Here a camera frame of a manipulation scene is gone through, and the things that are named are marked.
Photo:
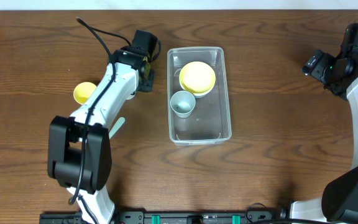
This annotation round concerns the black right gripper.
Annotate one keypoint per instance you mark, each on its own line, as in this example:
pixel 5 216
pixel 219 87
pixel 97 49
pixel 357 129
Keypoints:
pixel 314 64

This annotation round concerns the clear plastic container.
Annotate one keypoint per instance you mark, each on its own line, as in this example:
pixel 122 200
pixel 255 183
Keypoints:
pixel 210 121

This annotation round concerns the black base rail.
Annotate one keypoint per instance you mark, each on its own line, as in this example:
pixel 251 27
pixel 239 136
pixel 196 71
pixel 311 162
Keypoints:
pixel 164 218

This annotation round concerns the grey plastic cup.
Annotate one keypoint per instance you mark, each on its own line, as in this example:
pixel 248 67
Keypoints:
pixel 182 103

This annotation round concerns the yellow plastic cup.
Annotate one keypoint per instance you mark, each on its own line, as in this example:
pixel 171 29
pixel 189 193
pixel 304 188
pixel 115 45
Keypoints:
pixel 83 91

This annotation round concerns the yellow plastic bowl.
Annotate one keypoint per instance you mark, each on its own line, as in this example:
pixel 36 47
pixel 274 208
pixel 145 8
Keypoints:
pixel 197 77

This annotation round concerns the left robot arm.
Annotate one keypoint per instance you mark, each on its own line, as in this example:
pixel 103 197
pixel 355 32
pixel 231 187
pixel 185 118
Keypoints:
pixel 79 152

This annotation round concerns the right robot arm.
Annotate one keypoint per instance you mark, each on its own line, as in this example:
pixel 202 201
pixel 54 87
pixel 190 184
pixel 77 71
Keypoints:
pixel 339 201

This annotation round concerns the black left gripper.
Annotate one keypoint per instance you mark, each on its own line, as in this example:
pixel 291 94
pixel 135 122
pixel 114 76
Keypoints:
pixel 148 80

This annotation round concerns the mint green plastic spoon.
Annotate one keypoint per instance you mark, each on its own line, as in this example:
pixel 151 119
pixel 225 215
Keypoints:
pixel 117 125

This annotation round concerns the white plastic cup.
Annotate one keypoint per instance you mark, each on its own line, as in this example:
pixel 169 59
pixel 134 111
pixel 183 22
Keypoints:
pixel 131 96

